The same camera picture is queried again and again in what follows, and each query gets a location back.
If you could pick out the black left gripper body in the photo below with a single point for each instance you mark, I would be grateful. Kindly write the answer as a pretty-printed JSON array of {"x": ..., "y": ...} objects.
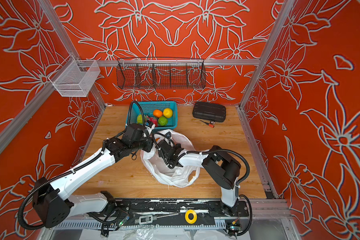
[{"x": 147, "y": 144}]

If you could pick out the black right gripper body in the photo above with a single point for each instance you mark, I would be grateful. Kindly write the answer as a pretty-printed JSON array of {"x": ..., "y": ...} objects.
[{"x": 167, "y": 160}]

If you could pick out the pink dragon fruit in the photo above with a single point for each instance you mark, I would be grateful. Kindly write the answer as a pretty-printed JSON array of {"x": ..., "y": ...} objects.
[{"x": 152, "y": 121}]

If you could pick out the white plastic bag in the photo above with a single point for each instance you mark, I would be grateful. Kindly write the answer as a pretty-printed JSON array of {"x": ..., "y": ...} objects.
[{"x": 180, "y": 177}]

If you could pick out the yellow lemon fruit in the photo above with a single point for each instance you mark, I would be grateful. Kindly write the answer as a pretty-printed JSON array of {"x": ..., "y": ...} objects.
[{"x": 168, "y": 113}]

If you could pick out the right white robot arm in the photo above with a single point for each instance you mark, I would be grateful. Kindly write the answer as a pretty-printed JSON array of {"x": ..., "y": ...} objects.
[{"x": 226, "y": 167}]

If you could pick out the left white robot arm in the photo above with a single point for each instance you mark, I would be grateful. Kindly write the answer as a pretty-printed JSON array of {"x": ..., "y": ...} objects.
[{"x": 52, "y": 201}]

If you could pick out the yellow tape roll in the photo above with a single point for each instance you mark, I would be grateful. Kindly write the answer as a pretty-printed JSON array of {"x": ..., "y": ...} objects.
[{"x": 191, "y": 217}]

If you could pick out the red handled screwdriver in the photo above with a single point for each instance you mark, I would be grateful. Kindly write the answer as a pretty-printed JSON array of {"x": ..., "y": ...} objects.
[{"x": 208, "y": 124}]

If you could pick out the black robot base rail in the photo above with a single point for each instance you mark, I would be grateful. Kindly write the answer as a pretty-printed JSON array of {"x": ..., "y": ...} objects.
[{"x": 170, "y": 213}]

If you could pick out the black wire wall basket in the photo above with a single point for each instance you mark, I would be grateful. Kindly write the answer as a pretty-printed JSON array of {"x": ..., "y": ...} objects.
[{"x": 162, "y": 74}]

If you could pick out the clear plastic wall bin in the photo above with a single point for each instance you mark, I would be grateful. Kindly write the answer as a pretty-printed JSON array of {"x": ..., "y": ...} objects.
[{"x": 71, "y": 79}]

